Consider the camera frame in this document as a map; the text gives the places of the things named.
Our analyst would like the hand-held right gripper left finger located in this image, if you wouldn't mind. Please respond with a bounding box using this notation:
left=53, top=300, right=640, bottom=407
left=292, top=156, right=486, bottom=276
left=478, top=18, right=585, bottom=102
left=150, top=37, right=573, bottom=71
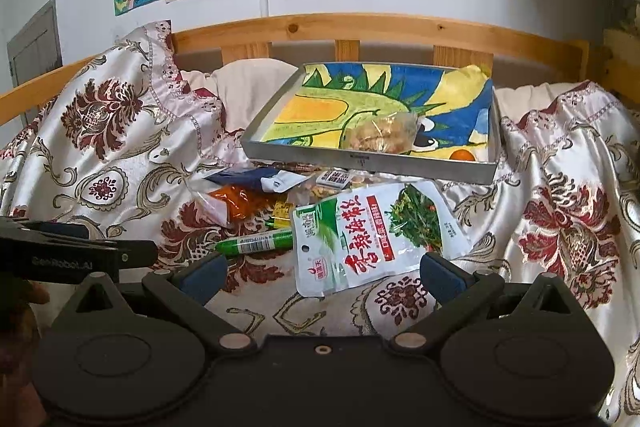
left=50, top=252, right=257, bottom=356

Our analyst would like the grey metal tray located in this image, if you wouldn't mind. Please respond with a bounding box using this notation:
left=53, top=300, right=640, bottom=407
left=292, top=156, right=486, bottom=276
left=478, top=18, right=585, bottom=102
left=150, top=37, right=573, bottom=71
left=241, top=62, right=501, bottom=186

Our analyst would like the wooden bed frame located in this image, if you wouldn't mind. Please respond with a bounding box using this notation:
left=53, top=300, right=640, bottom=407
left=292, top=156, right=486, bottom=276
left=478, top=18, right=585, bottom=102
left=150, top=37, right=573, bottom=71
left=0, top=13, right=640, bottom=128

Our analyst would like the clear nut snack packet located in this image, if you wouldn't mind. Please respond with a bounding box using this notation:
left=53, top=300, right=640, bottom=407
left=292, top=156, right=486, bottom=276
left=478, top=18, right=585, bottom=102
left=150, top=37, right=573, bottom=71
left=345, top=112, right=419, bottom=156

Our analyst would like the dark blue snack packet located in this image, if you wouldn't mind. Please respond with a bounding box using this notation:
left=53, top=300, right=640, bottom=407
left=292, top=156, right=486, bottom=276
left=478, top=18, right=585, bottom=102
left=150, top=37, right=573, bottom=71
left=204, top=167, right=307, bottom=194

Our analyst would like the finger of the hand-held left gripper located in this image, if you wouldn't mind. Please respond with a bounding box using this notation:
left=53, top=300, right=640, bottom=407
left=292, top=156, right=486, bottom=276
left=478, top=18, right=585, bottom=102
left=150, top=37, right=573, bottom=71
left=118, top=240, right=159, bottom=271

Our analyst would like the green white seaweed snack packet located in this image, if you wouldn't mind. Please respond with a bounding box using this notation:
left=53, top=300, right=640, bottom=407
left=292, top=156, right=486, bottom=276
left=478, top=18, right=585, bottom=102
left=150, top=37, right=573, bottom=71
left=291, top=181, right=474, bottom=299

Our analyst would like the mixed nuts clear packet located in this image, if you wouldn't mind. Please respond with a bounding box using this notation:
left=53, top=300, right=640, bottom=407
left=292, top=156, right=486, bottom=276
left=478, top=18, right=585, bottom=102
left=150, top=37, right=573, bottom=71
left=290, top=169, right=372, bottom=208

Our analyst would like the person's left hand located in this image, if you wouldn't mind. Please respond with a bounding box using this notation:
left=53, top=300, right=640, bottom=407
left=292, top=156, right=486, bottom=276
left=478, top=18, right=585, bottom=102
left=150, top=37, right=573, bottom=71
left=0, top=279, right=52, bottom=427

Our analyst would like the orange-brown clear snack packet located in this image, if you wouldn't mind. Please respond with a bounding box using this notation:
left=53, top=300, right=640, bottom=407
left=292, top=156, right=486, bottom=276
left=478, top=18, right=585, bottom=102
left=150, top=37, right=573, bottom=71
left=197, top=186, right=282, bottom=229

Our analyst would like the colourful dinosaur painting sheet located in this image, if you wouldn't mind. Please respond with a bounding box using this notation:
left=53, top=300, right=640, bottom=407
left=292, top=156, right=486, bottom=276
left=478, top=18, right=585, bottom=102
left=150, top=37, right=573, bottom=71
left=262, top=63, right=496, bottom=162

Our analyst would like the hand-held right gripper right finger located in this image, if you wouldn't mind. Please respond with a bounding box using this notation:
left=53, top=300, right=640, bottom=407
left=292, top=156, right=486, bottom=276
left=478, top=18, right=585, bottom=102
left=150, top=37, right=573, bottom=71
left=391, top=252, right=596, bottom=355

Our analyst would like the floral satin blanket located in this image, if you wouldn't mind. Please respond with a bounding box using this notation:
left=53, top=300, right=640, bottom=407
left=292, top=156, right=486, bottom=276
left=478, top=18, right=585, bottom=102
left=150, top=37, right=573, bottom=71
left=0, top=21, right=640, bottom=427

